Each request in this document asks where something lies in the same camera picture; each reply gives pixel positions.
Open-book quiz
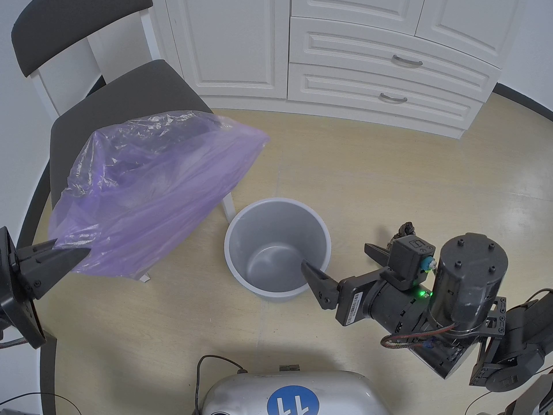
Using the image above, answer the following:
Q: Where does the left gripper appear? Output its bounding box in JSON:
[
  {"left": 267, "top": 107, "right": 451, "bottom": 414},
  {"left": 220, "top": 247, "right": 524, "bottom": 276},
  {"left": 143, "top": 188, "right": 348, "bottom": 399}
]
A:
[{"left": 0, "top": 227, "right": 92, "bottom": 348}]

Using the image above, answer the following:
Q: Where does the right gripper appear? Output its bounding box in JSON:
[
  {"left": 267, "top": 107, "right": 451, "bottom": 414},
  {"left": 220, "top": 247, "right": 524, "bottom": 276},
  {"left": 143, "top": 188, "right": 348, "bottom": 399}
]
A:
[{"left": 301, "top": 243, "right": 433, "bottom": 334}]

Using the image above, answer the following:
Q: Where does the purple plastic bag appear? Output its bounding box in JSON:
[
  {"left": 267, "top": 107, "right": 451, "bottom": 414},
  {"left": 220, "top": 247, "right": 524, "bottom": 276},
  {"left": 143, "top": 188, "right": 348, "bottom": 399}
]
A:
[{"left": 48, "top": 110, "right": 271, "bottom": 279}]

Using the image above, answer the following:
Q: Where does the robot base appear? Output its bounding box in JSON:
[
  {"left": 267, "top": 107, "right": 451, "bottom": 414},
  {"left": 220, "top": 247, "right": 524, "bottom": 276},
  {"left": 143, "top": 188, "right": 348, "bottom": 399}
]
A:
[{"left": 203, "top": 364, "right": 392, "bottom": 415}]

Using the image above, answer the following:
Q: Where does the crumpled black plastic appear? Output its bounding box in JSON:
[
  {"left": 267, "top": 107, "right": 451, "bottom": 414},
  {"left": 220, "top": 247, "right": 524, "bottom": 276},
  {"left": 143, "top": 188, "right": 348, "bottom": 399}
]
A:
[{"left": 391, "top": 222, "right": 418, "bottom": 250}]

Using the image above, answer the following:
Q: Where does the white trash bin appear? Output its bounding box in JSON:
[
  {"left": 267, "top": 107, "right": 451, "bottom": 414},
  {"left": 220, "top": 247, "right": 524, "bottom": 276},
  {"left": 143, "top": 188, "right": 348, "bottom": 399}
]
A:
[{"left": 224, "top": 197, "right": 333, "bottom": 304}]

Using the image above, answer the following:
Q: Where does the white chair with grey seat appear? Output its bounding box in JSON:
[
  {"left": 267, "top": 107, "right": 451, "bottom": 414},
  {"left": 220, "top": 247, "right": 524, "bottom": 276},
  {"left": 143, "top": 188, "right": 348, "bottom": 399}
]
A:
[{"left": 11, "top": 0, "right": 236, "bottom": 282}]

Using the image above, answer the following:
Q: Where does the white wardrobe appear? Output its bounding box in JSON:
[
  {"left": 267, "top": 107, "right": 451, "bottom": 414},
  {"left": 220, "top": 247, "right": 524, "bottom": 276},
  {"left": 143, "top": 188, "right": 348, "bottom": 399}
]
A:
[{"left": 149, "top": 0, "right": 533, "bottom": 140}]

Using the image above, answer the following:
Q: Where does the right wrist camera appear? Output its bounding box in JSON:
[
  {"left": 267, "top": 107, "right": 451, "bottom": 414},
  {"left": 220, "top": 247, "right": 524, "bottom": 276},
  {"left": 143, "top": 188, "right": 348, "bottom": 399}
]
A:
[{"left": 382, "top": 236, "right": 436, "bottom": 292}]

